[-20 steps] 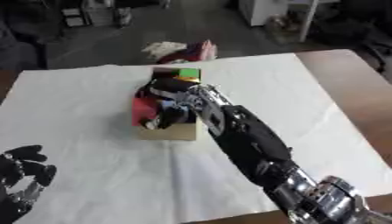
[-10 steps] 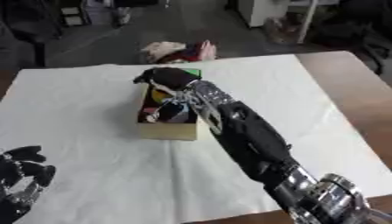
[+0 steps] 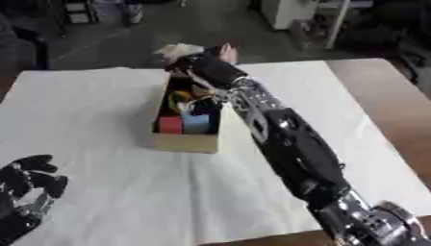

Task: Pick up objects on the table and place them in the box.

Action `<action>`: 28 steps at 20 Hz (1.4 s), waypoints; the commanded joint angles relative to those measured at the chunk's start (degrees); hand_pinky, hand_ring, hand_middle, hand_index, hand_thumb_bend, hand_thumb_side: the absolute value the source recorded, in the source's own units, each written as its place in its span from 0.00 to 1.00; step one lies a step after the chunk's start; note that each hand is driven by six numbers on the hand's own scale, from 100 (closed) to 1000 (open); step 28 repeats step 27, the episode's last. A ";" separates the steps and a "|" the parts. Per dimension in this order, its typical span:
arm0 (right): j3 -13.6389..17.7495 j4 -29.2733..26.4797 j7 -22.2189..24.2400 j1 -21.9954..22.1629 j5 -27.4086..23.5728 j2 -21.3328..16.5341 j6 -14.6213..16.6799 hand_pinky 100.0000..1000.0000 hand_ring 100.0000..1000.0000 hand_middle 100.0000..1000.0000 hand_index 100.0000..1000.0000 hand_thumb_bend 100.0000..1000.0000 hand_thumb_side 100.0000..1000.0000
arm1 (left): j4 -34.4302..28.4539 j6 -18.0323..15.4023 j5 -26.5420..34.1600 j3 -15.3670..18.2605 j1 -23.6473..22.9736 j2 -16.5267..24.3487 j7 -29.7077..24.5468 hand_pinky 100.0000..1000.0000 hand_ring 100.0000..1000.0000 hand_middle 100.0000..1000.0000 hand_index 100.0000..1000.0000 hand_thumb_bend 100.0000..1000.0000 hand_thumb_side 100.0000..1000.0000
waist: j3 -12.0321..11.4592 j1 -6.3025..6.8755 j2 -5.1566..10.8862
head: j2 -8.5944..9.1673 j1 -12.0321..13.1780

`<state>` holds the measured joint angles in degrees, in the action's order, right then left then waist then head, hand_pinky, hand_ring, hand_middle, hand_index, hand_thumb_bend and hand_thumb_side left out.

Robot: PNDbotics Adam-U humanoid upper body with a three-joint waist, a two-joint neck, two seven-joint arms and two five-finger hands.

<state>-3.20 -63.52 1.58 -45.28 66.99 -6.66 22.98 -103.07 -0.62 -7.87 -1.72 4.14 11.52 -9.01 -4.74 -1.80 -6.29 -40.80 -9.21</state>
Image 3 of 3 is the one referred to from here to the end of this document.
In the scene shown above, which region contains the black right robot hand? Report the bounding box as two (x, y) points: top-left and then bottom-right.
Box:
(163, 46), (249, 90)

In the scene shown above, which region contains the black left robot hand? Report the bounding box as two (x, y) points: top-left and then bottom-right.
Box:
(0, 154), (71, 246)

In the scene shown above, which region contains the white and pink soft toy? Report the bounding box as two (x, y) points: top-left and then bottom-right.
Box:
(153, 42), (240, 65)

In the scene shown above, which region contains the tan cardboard box black inside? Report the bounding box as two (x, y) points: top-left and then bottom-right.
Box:
(149, 68), (236, 155)

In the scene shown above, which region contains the dark blue block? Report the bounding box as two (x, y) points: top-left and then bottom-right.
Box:
(190, 101), (221, 116)

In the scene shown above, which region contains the yellow toy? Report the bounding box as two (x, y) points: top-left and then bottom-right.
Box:
(169, 89), (199, 104)

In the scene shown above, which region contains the light blue block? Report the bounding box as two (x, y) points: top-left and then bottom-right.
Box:
(180, 111), (213, 135)

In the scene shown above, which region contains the red block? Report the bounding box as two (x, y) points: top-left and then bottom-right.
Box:
(156, 115), (186, 135)

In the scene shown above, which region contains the white cabinet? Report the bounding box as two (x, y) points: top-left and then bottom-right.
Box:
(257, 0), (320, 31)

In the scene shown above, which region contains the white metal rack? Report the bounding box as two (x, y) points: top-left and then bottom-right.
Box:
(290, 0), (376, 51)

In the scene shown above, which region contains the black chair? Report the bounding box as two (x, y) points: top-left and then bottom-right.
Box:
(0, 12), (53, 72)
(392, 30), (431, 85)

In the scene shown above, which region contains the dark shelf unit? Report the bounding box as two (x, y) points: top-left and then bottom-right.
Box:
(59, 0), (105, 25)

